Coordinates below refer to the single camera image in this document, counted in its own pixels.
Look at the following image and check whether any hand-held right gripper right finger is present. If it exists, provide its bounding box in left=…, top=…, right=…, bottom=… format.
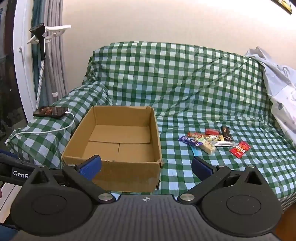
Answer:
left=178, top=156, right=270, bottom=204

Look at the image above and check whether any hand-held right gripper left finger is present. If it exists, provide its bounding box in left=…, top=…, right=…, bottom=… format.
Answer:
left=22, top=155, right=116, bottom=204

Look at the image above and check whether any clear packet of white candy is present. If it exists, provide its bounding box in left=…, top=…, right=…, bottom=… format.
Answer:
left=198, top=140, right=216, bottom=155

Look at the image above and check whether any purple chocolate packet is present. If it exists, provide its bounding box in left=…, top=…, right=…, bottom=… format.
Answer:
left=179, top=136, right=204, bottom=147

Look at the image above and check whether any silver snack packet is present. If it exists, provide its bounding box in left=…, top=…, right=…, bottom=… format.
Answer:
left=211, top=141, right=236, bottom=147

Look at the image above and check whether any yellow white snack bar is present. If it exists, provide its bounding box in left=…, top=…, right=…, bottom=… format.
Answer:
left=203, top=134, right=224, bottom=142

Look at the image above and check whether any dark brown snack bar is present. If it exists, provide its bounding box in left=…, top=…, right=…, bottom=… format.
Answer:
left=221, top=126, right=233, bottom=142

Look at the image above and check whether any square red snack packet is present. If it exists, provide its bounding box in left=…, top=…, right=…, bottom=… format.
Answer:
left=230, top=141, right=251, bottom=159

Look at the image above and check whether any brown cardboard box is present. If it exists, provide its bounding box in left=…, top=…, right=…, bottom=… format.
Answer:
left=61, top=105, right=163, bottom=193

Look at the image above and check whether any black smartphone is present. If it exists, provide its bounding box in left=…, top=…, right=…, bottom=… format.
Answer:
left=33, top=106, right=69, bottom=119

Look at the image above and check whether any green checkered sofa cover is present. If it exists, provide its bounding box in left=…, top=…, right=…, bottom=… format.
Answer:
left=6, top=42, right=296, bottom=204

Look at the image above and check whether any grey curtain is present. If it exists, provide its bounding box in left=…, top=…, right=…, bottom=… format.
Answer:
left=31, top=0, right=68, bottom=109

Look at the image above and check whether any light grey printed blanket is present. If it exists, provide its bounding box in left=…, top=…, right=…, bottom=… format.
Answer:
left=245, top=46, right=296, bottom=149

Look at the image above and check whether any white charging cable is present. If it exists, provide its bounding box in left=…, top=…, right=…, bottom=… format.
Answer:
left=6, top=111, right=75, bottom=145

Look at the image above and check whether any white door frame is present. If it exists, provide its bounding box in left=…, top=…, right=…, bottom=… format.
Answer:
left=13, top=0, right=38, bottom=114

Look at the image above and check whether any garment steamer with braided hose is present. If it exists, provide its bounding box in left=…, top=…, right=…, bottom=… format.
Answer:
left=29, top=22, right=48, bottom=111

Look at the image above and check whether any framed wall picture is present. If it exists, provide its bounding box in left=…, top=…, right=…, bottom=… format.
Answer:
left=270, top=0, right=293, bottom=15

